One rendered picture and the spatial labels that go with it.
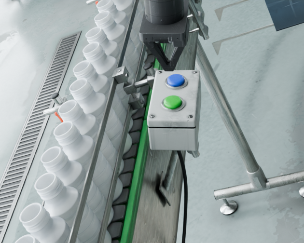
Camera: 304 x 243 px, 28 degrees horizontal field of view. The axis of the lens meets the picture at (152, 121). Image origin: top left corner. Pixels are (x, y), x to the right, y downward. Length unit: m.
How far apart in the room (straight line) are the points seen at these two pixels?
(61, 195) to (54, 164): 0.06
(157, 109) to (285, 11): 0.84
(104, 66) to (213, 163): 1.47
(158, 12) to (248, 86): 2.05
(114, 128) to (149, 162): 0.10
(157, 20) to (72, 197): 0.29
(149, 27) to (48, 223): 0.31
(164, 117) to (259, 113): 1.76
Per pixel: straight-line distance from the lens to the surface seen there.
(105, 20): 1.26
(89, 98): 1.08
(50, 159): 0.98
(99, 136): 1.03
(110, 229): 1.03
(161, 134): 1.00
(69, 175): 0.96
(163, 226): 1.15
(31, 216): 0.90
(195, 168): 2.60
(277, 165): 2.45
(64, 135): 0.98
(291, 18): 1.77
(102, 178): 1.03
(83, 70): 1.12
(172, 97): 1.00
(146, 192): 1.11
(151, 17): 0.88
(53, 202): 0.92
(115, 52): 1.23
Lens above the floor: 1.66
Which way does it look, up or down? 34 degrees down
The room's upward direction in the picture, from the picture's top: 30 degrees counter-clockwise
